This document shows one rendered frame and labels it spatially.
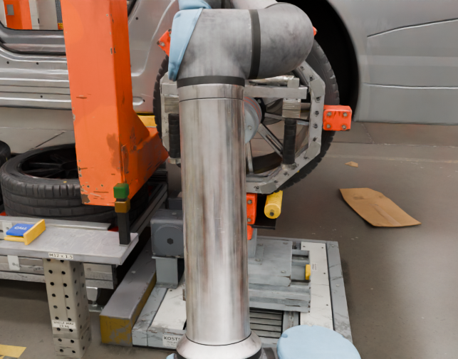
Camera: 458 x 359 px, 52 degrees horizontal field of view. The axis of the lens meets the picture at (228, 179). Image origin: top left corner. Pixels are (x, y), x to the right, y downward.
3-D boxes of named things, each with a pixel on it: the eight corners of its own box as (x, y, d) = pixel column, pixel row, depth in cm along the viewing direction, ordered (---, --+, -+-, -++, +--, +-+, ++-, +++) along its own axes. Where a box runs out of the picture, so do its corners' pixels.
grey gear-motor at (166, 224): (211, 246, 233) (211, 179, 221) (193, 295, 194) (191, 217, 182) (176, 243, 235) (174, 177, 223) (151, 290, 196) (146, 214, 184)
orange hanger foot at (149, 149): (174, 152, 231) (171, 80, 219) (139, 191, 182) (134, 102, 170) (140, 150, 233) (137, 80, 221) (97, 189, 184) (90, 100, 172)
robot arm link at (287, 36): (336, 16, 74) (262, -28, 133) (258, 16, 73) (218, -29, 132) (327, 87, 80) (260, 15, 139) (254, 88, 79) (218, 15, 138)
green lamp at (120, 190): (129, 194, 153) (129, 183, 151) (125, 199, 149) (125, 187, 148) (117, 194, 153) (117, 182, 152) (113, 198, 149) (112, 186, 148)
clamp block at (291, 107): (300, 112, 141) (300, 94, 139) (300, 118, 132) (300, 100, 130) (283, 111, 141) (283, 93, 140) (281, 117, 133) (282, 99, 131)
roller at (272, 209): (283, 191, 194) (283, 178, 192) (279, 222, 166) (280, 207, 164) (268, 191, 194) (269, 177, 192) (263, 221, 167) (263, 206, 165)
